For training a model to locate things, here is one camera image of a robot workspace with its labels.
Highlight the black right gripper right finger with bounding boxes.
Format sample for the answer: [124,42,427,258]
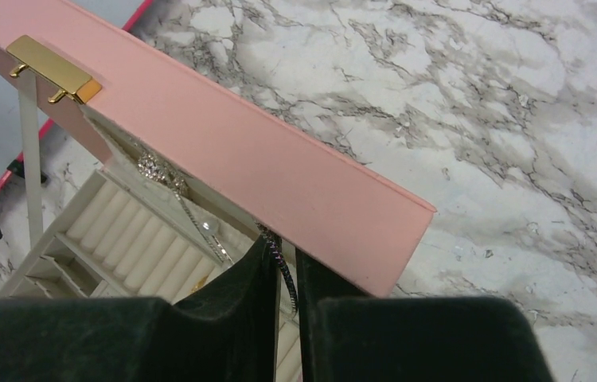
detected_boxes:
[296,251,552,381]

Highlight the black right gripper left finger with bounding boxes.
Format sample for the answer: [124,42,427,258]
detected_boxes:
[0,239,280,381]

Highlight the silver bangle bracelet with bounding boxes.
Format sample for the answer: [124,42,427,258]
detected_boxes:
[171,181,299,318]

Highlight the pink jewelry box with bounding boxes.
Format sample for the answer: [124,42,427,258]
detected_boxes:
[0,0,438,382]

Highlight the black whiteboard clip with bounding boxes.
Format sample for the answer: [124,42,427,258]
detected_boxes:
[7,159,49,185]

